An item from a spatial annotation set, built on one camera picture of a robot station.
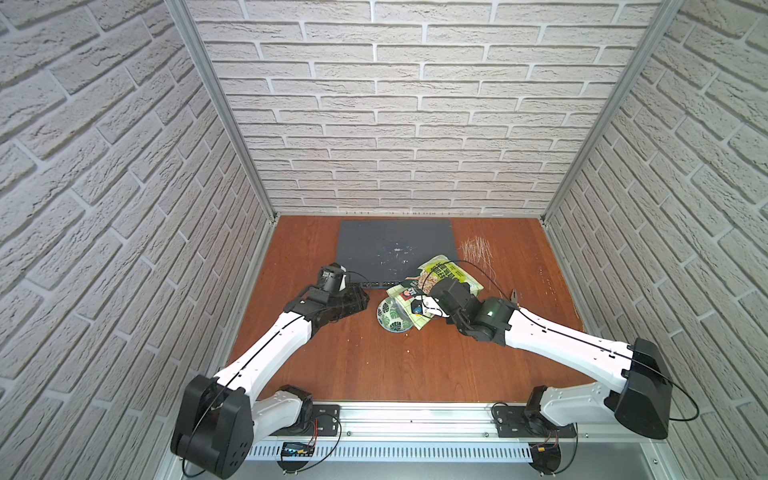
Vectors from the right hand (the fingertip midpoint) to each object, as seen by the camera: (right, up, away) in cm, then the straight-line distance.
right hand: (446, 287), depth 78 cm
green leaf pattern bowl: (-14, -11, +12) cm, 22 cm away
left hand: (-24, -2, +6) cm, 25 cm away
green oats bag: (-4, +3, +6) cm, 8 cm away
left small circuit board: (-38, -39, -7) cm, 55 cm away
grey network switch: (-17, +8, +25) cm, 31 cm away
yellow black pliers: (+26, -6, +18) cm, 32 cm away
